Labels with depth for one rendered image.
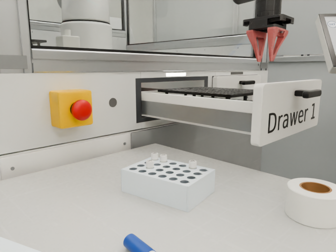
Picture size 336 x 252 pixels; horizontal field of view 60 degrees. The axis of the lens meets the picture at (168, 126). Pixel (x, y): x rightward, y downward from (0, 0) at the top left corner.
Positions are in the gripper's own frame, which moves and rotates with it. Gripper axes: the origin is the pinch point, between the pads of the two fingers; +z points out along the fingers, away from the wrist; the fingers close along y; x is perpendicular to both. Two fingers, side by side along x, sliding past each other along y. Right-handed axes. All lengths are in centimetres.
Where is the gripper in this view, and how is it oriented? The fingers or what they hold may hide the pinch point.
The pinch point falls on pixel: (265, 58)
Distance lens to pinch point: 76.7
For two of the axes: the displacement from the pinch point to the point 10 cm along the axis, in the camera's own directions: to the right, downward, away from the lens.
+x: 7.3, -0.9, 6.8
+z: -0.2, 9.9, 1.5
